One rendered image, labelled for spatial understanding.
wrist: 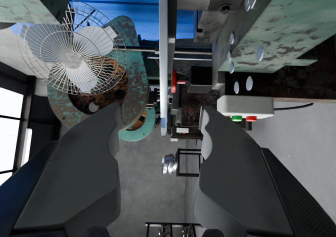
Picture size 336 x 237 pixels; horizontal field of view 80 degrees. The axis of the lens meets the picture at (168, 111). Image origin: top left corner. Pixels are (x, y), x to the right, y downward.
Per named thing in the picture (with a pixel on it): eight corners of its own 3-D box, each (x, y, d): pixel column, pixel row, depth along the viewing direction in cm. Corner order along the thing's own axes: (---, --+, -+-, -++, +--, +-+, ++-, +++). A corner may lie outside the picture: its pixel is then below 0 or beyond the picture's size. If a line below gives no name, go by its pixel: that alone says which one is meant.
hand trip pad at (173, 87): (195, 90, 62) (171, 89, 62) (192, 94, 68) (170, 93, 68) (195, 68, 64) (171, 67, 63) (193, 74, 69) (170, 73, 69)
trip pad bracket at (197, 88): (253, 87, 59) (187, 84, 59) (241, 94, 69) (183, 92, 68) (253, 67, 60) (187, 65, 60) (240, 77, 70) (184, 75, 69)
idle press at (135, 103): (263, 144, 157) (36, 136, 153) (225, 140, 254) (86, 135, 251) (260, -36, 175) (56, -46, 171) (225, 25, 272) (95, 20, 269)
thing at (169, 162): (214, 176, 297) (161, 174, 296) (208, 177, 340) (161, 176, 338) (213, 149, 312) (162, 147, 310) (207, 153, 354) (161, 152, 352)
